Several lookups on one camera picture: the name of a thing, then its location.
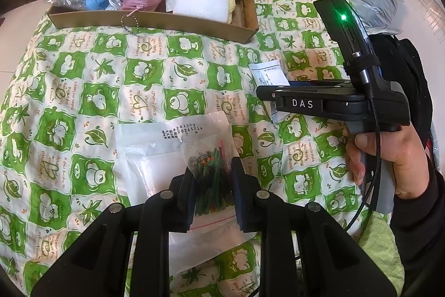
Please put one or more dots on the clear bag green ties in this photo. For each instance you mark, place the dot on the clear bag green ties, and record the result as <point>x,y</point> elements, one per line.
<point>208,156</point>

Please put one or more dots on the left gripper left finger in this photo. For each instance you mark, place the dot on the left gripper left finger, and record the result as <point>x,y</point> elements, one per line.
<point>125,251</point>

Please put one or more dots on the clear bag white pads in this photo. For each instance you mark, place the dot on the clear bag white pads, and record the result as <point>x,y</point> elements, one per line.
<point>149,156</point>

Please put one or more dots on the green patterned quilt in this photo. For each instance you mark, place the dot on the green patterned quilt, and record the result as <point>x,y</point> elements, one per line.
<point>73,87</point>

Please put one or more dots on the white printed sachet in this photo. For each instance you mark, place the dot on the white printed sachet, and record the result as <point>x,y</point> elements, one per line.
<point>278,116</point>
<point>268,74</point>

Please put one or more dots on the black camera with green light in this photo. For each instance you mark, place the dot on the black camera with green light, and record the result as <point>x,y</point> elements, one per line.
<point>346,29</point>

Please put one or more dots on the shallow cardboard tray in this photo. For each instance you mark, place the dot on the shallow cardboard tray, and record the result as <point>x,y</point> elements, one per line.
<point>241,26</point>

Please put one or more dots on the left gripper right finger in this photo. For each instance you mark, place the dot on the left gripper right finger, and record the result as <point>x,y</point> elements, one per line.
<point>304,250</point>

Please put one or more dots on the person's right hand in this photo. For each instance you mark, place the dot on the person's right hand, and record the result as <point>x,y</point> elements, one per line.
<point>402,148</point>

